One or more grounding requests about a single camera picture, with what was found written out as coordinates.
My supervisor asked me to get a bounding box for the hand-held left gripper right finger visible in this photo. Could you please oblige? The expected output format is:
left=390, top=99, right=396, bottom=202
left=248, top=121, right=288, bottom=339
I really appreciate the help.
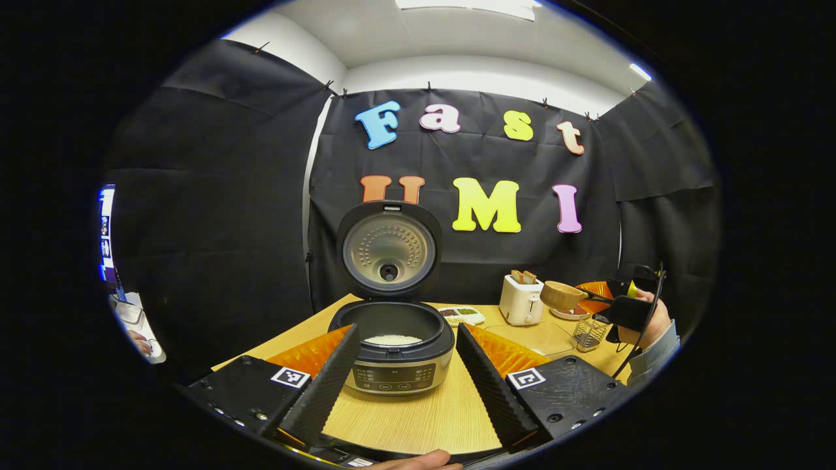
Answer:
left=455, top=322, right=632, bottom=454

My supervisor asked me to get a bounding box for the white toaster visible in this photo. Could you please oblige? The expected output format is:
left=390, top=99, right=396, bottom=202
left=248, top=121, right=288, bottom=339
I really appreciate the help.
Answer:
left=499, top=274, right=545, bottom=326

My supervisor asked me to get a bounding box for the dark grey rice cooker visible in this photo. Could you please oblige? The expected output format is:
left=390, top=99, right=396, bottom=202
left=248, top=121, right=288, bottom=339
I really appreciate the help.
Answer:
left=329, top=200, right=456, bottom=396

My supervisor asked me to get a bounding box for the black backdrop cloth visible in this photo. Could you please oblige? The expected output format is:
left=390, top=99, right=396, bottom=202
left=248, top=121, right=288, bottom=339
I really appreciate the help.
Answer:
left=104, top=39, right=722, bottom=379

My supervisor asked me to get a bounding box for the large ceiling light panel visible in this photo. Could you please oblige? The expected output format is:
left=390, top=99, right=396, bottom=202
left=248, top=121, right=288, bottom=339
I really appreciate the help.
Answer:
left=395, top=0, right=543, bottom=22

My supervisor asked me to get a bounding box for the computer monitor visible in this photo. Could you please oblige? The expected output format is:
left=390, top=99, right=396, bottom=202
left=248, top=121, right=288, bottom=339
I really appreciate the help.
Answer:
left=98, top=186, right=118, bottom=288

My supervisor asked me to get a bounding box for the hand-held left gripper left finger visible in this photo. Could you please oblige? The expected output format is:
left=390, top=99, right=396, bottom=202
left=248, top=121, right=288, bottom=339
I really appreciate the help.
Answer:
left=175, top=324, right=362, bottom=449

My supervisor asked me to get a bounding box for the white divided bean dish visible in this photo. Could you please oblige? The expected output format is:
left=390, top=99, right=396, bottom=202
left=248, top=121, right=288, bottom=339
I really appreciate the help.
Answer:
left=436, top=305, right=486, bottom=326

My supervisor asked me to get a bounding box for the clear rice container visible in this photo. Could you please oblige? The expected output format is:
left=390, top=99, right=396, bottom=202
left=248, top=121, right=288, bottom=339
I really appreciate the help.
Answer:
left=483, top=322, right=579, bottom=358

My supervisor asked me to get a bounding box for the white side desk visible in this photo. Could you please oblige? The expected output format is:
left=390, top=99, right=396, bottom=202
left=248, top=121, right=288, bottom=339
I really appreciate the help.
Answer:
left=108, top=292, right=167, bottom=364

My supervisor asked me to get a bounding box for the wire mesh chopstick holder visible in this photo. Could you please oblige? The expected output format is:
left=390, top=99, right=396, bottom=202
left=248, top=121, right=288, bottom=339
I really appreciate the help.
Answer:
left=573, top=317, right=611, bottom=353

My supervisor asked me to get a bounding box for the wooden spoon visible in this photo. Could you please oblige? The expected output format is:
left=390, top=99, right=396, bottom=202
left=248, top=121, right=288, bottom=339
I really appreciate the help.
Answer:
left=539, top=281, right=615, bottom=312

